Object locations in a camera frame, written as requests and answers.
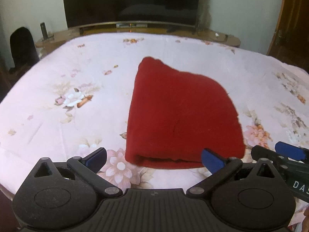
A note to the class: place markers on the silver set-top box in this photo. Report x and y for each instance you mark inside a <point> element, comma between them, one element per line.
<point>131,25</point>

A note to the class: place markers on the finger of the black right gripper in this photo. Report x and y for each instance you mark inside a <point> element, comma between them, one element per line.
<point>263,153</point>

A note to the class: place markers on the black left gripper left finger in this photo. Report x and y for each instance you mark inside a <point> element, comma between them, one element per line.
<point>77,177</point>

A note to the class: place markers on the white floral bed sheet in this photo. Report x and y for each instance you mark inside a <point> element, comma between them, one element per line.
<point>77,99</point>

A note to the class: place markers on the dark arched object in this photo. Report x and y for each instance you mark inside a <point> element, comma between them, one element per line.
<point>22,49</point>

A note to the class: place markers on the red knitted garment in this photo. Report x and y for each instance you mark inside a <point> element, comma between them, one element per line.
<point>174,115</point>

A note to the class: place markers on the black remote control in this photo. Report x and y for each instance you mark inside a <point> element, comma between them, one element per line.
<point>44,31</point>

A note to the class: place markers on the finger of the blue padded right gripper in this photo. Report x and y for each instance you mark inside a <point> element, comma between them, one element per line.
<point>290,151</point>

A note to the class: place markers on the brown wooden door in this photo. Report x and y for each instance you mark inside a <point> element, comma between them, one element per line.
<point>290,40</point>

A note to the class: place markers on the person's hand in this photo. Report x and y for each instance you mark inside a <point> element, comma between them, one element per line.
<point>305,223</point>

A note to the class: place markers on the wooden TV stand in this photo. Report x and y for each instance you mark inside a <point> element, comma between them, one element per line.
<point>55,40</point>

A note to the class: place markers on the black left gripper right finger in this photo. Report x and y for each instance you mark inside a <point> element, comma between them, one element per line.
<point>236,178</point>

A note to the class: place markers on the black flat screen television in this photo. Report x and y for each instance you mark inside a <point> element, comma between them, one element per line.
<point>86,12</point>

